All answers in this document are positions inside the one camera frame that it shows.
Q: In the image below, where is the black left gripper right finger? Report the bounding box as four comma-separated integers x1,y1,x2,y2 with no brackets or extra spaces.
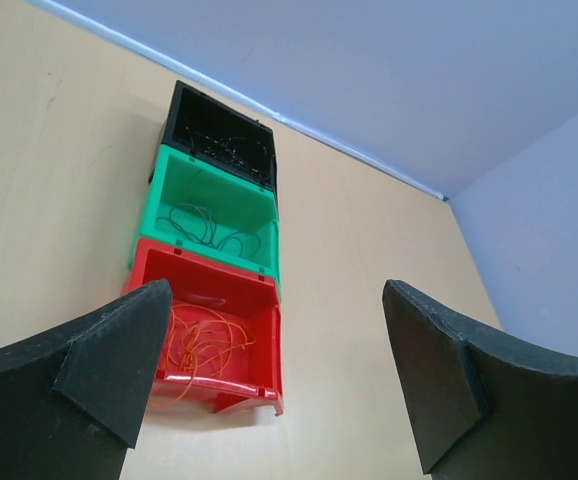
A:
382,280,578,479

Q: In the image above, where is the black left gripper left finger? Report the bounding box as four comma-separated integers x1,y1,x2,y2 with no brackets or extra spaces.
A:
0,280,173,479

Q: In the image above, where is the red plastic bin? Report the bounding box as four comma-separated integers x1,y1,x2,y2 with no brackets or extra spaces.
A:
123,238,284,415

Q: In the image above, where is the green plastic bin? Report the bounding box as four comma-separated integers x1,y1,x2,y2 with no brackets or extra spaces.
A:
128,145,281,283

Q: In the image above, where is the black plastic bin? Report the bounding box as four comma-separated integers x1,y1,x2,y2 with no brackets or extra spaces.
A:
160,80,277,192

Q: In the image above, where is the orange cable in red bin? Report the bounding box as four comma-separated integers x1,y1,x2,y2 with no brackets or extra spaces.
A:
148,302,256,407

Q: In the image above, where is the white wall edge strip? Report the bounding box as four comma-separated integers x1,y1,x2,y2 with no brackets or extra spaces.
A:
29,1,449,202

